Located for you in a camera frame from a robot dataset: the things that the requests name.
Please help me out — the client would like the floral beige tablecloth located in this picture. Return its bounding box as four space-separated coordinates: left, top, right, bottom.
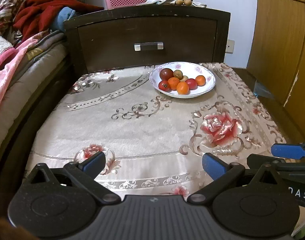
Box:
25 63 285 196

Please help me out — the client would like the metal drawer handle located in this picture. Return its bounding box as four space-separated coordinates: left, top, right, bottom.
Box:
134 42 164 51

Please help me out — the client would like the brown nut on nightstand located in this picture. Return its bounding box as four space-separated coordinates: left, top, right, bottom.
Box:
175 0 184 5
183 0 192 6

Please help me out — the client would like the orange tangerine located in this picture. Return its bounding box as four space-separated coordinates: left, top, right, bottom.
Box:
176 82 190 95
168 76 180 90
195 75 206 86

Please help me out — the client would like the wall power socket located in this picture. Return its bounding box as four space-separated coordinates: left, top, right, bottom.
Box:
226 40 235 54

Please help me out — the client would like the pale yellow-green small fruit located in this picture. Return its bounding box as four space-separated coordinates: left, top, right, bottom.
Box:
180 75 188 82

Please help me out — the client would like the bed with bedding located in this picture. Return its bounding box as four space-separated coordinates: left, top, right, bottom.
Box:
0 0 68 160

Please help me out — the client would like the dark red tomato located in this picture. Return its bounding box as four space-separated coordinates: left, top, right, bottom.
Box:
159 68 174 81

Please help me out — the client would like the white floral plate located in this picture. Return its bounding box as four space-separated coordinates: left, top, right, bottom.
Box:
149 62 216 99

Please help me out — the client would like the blue cloth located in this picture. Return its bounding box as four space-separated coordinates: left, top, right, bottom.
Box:
49 7 77 32

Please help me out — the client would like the red oval tomato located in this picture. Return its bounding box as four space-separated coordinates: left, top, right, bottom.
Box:
185 79 198 90

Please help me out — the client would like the brown kiwi fruit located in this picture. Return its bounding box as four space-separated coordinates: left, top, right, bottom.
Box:
173 69 183 80

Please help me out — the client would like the dark wooden nightstand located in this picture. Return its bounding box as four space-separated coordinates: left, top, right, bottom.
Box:
64 5 231 73

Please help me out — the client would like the red blanket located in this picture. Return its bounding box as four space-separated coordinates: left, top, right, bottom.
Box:
13 0 103 41

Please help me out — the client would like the wooden wardrobe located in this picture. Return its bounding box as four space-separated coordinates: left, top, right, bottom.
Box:
247 0 305 138

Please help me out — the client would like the small red cherry tomato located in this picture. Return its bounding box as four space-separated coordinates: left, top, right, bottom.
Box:
158 80 171 92

